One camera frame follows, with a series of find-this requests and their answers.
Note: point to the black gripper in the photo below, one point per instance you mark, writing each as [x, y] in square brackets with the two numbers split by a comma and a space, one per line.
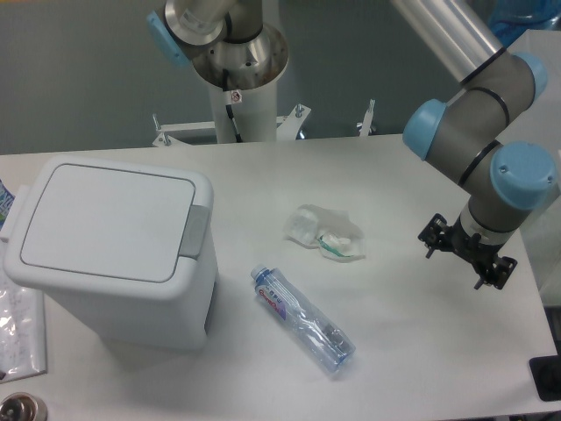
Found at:
[492, 269]

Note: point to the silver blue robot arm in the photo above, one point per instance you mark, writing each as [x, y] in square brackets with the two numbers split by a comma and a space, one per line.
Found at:
[240, 58]

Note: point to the white trash can body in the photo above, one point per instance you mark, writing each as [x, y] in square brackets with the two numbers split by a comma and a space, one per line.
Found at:
[172, 314]

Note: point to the white trash can lid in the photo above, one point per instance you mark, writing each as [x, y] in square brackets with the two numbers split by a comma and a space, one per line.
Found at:
[108, 222]

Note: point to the round metal can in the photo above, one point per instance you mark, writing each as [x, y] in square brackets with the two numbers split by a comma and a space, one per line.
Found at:
[22, 406]

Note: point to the crumpled white plastic wrapper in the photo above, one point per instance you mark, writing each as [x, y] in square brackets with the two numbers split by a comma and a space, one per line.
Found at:
[330, 231]

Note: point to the black corner device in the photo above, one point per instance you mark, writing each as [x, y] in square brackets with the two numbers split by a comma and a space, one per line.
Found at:
[546, 374]

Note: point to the clear plastic water bottle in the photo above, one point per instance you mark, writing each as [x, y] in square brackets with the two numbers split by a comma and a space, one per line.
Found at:
[325, 341]

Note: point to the blue water jug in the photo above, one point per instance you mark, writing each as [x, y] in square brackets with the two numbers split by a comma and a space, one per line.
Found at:
[509, 20]

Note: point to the white paper notebook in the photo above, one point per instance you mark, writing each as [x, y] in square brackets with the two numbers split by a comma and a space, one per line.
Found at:
[23, 331]

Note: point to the blue green package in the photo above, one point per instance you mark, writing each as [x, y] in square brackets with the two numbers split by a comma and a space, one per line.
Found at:
[6, 202]

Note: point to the white metal frame bracket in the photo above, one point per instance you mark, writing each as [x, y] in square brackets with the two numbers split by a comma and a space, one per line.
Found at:
[287, 128]

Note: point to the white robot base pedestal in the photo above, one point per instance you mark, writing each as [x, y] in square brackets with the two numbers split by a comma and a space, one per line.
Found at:
[249, 106]

